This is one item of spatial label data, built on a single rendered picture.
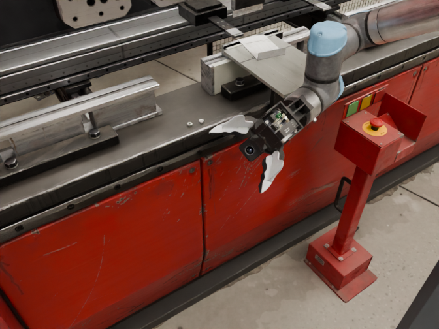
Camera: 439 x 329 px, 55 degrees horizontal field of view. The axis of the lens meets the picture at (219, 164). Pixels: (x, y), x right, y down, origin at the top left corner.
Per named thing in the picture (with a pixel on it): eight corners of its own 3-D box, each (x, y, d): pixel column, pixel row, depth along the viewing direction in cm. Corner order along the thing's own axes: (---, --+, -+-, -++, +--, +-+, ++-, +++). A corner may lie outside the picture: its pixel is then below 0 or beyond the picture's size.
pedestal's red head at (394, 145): (371, 177, 128) (387, 131, 116) (332, 149, 138) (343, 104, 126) (412, 152, 136) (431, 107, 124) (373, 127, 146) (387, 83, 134)
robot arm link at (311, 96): (285, 99, 95) (309, 126, 95) (274, 108, 92) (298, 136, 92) (304, 81, 89) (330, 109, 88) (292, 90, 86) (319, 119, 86)
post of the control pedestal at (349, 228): (340, 256, 171) (373, 158, 134) (330, 247, 175) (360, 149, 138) (349, 249, 174) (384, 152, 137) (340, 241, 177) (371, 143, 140)
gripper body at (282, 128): (262, 112, 79) (296, 86, 85) (241, 133, 86) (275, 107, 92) (288, 143, 78) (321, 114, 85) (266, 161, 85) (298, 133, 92)
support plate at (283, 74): (283, 98, 101) (283, 94, 100) (223, 53, 117) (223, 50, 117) (337, 77, 108) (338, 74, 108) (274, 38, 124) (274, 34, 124)
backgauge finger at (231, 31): (221, 46, 122) (221, 29, 118) (178, 14, 138) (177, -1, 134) (255, 36, 126) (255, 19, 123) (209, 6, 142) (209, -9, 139)
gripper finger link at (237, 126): (217, 107, 77) (260, 111, 81) (204, 122, 82) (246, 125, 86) (219, 122, 76) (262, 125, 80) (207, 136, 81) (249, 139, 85)
